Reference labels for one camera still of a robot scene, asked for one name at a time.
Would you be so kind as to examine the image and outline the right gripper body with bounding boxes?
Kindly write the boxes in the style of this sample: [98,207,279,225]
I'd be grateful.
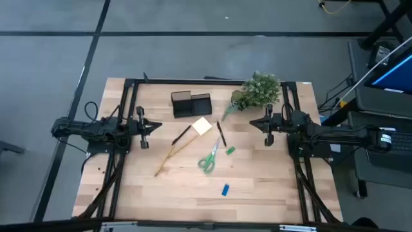
[264,103,286,148]

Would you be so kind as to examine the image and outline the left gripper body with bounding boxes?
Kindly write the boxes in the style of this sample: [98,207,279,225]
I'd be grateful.
[128,106,152,150]

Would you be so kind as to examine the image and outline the black pencil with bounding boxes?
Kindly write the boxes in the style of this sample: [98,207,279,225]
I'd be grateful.
[171,124,192,146]

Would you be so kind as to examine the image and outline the yellow pencil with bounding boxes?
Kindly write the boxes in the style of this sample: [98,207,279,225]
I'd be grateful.
[167,135,198,159]
[154,144,176,177]

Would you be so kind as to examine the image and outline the black pen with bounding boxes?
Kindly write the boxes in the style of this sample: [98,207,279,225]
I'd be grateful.
[216,121,227,148]

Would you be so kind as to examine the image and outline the black mesh desk organizer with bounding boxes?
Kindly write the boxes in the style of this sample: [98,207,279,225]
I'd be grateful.
[170,90,213,119]

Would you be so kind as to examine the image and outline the yellow sticky note pad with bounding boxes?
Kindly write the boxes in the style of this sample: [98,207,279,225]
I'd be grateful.
[191,116,213,137]

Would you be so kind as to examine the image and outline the green handled scissors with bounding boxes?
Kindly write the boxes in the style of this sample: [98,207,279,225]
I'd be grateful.
[197,137,222,175]

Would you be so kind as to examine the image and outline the bushy green potted plant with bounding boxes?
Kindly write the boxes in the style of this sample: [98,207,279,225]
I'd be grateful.
[241,70,282,110]

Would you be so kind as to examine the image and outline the trailing succulent potted plant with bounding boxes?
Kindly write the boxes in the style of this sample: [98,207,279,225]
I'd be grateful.
[221,90,248,122]

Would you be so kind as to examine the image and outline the thin white rod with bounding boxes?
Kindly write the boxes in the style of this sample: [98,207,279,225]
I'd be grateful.
[334,35,412,109]

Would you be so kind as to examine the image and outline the grey equipment cart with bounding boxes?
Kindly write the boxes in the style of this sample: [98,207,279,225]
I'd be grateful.
[347,38,412,189]

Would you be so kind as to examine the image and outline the black power adapter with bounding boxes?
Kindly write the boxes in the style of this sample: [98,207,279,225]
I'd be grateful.
[368,41,393,69]

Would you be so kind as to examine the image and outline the monitor with blue screen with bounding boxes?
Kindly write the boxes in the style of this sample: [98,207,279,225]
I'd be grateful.
[364,44,412,95]

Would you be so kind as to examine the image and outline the black laptop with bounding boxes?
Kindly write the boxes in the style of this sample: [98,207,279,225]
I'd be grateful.
[366,127,412,174]

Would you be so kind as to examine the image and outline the black stand legs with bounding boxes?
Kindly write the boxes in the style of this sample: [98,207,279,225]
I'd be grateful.
[359,0,412,51]

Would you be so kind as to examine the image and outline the right arm wrist cable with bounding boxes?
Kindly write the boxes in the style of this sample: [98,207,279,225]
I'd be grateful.
[281,102,293,122]

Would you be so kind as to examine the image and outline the arm wrist cable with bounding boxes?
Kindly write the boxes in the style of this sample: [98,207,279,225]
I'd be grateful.
[281,102,293,122]
[84,101,99,122]

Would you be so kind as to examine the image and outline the black aluminium table frame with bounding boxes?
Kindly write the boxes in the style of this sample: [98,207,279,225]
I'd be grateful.
[72,77,344,226]

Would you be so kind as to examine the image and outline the left arm wrist cable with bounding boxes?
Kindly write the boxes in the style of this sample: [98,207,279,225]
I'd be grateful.
[84,101,99,122]

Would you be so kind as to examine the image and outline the black floor cables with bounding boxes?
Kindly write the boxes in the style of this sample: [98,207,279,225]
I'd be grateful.
[317,73,355,114]

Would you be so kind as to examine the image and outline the silver metal bracket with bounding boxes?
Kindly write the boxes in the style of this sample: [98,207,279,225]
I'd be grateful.
[279,224,318,232]
[100,220,138,232]

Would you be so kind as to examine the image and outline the yellow floor cable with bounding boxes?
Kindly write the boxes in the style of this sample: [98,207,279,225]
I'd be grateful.
[317,0,352,15]

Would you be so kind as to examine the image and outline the black crossbar rail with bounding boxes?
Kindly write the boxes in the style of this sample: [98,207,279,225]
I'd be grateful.
[0,217,412,232]

